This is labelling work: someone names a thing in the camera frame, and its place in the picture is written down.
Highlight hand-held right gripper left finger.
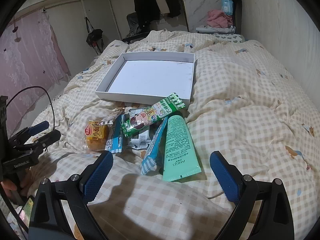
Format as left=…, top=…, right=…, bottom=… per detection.
left=28, top=151, right=114, bottom=240

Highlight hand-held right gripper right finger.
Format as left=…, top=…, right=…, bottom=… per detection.
left=209, top=151, right=295, bottom=240

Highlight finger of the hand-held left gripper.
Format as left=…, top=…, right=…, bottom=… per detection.
left=10, top=120, right=50, bottom=143
left=22, top=129, right=61, bottom=153

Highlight small bread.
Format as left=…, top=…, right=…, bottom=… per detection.
left=81, top=119, right=110, bottom=152

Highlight light blue wafer packet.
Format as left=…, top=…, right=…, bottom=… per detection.
left=105, top=115, right=125, bottom=153

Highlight black and white snack packet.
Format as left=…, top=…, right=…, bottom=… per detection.
left=126, top=127, right=153, bottom=150

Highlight green cream tube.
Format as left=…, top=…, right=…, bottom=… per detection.
left=162, top=115, right=202, bottom=182

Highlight blue checked candy packet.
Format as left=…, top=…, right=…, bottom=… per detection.
left=141, top=116, right=169, bottom=176

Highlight brown candy packet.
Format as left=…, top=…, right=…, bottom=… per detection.
left=100, top=107, right=127, bottom=125

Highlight green candy packet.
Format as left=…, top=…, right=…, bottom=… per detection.
left=121, top=93, right=187, bottom=138

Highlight white cardboard box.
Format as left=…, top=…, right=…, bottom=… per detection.
left=95, top=52, right=198, bottom=105

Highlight person's left hand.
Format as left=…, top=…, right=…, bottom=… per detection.
left=0, top=166, right=37, bottom=198

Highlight pink lace curtain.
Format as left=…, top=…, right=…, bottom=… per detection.
left=0, top=11, right=72, bottom=140

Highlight beige checked quilt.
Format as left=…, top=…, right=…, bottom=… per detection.
left=7, top=30, right=320, bottom=240

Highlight black folded umbrella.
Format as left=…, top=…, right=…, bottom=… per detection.
left=86, top=17, right=104, bottom=55

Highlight white wardrobe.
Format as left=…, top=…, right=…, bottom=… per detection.
left=44, top=0, right=123, bottom=55

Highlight heart print pillow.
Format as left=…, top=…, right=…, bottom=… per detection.
left=215, top=33, right=244, bottom=43

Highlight grey folded clothes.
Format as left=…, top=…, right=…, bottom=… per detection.
left=196, top=25, right=235, bottom=34

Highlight pink crumpled clothes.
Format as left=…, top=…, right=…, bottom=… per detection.
left=206, top=9, right=234, bottom=28

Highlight black hanging jacket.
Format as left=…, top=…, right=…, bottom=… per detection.
left=162, top=0, right=182, bottom=18
left=133, top=0, right=160, bottom=27

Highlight blue tissue pack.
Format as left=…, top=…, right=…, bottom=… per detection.
left=221, top=0, right=234, bottom=15

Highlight black cable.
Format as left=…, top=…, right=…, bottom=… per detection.
left=5, top=86, right=63, bottom=133

